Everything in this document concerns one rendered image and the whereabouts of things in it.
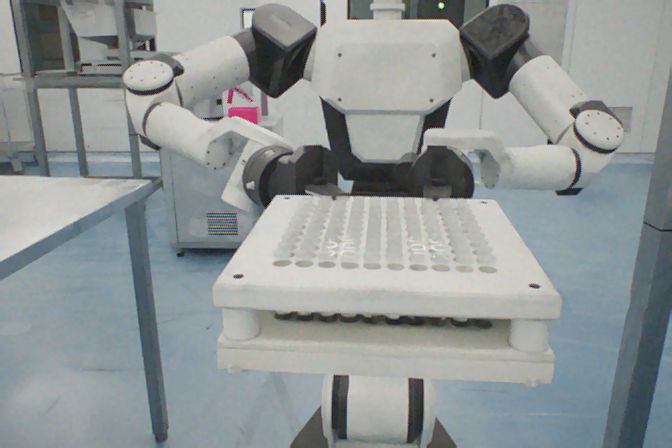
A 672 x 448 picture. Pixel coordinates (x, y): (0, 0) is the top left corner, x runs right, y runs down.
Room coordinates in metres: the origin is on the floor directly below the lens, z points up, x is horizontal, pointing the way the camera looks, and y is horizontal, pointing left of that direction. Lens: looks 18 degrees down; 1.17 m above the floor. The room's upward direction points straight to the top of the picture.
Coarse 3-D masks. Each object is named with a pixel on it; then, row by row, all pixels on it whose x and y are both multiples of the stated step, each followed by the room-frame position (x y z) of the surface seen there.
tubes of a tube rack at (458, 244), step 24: (312, 216) 0.49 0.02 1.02; (336, 216) 0.49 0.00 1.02; (360, 216) 0.49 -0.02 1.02; (408, 216) 0.49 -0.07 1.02; (432, 216) 0.49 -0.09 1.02; (456, 216) 0.49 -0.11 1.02; (312, 240) 0.43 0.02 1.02; (336, 240) 0.43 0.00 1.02; (408, 240) 0.42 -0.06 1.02; (432, 240) 0.43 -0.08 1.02; (456, 240) 0.43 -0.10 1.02
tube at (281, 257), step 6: (276, 252) 0.40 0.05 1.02; (282, 252) 0.41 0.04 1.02; (288, 252) 0.40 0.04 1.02; (276, 258) 0.39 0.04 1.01; (282, 258) 0.39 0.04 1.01; (288, 258) 0.40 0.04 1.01; (276, 264) 0.39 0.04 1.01; (282, 264) 0.39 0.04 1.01; (288, 264) 0.40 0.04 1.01; (276, 312) 0.40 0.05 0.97; (282, 312) 0.39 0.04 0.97; (288, 312) 0.40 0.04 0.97; (282, 318) 0.39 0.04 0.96; (288, 318) 0.40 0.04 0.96
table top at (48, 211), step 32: (0, 192) 1.33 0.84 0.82; (32, 192) 1.33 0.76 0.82; (64, 192) 1.33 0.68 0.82; (96, 192) 1.33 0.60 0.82; (128, 192) 1.33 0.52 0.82; (0, 224) 1.07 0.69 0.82; (32, 224) 1.07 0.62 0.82; (64, 224) 1.07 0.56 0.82; (96, 224) 1.17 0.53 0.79; (0, 256) 0.89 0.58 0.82; (32, 256) 0.95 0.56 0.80
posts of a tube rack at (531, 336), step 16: (224, 320) 0.37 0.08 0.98; (240, 320) 0.36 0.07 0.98; (256, 320) 0.37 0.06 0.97; (512, 320) 0.36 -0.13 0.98; (528, 320) 0.34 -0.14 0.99; (240, 336) 0.36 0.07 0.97; (512, 336) 0.35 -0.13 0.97; (528, 336) 0.34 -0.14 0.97; (544, 336) 0.35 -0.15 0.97; (528, 352) 0.34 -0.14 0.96
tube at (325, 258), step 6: (318, 252) 0.40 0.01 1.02; (324, 252) 0.40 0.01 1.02; (330, 252) 0.40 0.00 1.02; (318, 258) 0.39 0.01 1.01; (324, 258) 0.39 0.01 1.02; (330, 258) 0.39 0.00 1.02; (318, 264) 0.39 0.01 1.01; (324, 264) 0.39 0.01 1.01; (330, 264) 0.39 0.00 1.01; (318, 312) 0.40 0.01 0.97; (324, 312) 0.39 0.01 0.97; (330, 312) 0.39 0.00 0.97; (324, 318) 0.39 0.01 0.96; (330, 318) 0.39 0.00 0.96
